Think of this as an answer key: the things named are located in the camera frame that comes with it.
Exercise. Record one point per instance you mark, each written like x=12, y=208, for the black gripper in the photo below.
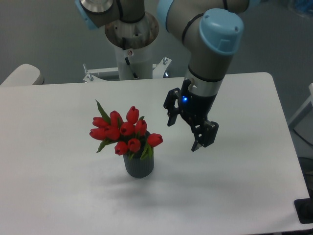
x=194, y=110

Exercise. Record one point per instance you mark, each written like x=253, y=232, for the red tulip bouquet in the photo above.
x=130, y=137

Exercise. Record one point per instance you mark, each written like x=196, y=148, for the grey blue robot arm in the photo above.
x=210, y=29

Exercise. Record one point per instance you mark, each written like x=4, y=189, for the dark grey ribbed vase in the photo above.
x=142, y=162

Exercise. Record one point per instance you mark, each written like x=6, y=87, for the white furniture leg right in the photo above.
x=302, y=111

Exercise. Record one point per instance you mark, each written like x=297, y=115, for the black device at table edge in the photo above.
x=304, y=209

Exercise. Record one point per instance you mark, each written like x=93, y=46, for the blue object top right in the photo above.
x=302, y=7

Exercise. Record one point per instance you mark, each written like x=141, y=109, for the white metal base frame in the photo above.
x=158, y=70

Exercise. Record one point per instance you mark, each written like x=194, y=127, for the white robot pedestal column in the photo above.
x=132, y=42

